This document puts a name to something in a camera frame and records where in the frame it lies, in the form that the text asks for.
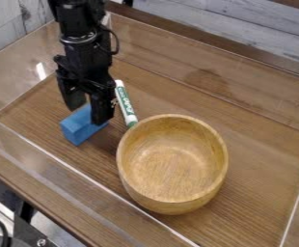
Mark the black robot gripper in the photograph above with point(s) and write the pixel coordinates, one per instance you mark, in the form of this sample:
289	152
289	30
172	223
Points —
82	71

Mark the blue foam block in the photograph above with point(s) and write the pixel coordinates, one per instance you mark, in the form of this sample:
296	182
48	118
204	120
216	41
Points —
77	128

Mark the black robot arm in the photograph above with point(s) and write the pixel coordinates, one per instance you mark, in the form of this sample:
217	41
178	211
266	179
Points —
81	14

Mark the brown wooden bowl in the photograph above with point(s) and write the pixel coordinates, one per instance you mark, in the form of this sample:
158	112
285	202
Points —
172	161

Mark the green and white marker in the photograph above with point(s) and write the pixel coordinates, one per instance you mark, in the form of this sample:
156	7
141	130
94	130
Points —
124	102

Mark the clear acrylic tray wall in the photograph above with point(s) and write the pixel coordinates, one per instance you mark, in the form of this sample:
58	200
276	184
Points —
178	71

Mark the black metal table bracket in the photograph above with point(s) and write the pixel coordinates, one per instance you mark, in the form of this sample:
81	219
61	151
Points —
24	232

